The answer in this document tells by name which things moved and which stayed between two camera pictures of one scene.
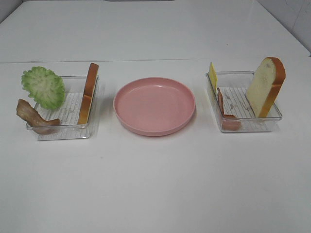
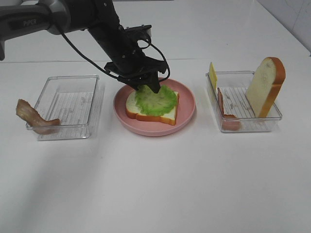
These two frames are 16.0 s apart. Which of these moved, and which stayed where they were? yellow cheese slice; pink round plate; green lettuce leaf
Moved: green lettuce leaf
Stayed: yellow cheese slice; pink round plate
